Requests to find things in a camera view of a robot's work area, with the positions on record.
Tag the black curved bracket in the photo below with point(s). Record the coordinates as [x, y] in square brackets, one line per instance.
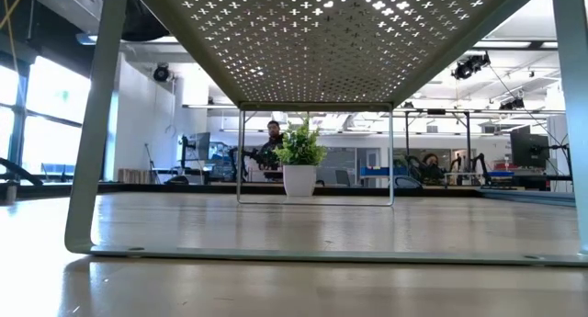
[177, 181]
[408, 183]

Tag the black computer monitor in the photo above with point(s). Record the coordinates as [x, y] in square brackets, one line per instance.
[200, 144]
[528, 149]

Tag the person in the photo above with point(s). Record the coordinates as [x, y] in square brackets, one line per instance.
[274, 133]
[432, 161]

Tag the black aluminium table frame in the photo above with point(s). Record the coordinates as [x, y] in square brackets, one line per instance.
[138, 188]

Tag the green perforated metal shelf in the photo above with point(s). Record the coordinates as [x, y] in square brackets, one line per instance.
[321, 55]

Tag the black overhead camera rig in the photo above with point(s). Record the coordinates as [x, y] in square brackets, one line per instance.
[469, 66]

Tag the small potted green plant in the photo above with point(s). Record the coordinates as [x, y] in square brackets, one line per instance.
[299, 181]

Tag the black background robot arm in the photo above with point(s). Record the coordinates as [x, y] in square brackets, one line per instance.
[250, 157]
[482, 167]

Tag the black round wall fan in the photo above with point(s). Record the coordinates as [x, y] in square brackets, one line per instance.
[161, 72]

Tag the stack of wooden boards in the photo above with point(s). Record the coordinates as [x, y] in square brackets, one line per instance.
[133, 177]

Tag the black curved bar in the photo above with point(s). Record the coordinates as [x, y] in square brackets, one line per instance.
[20, 172]

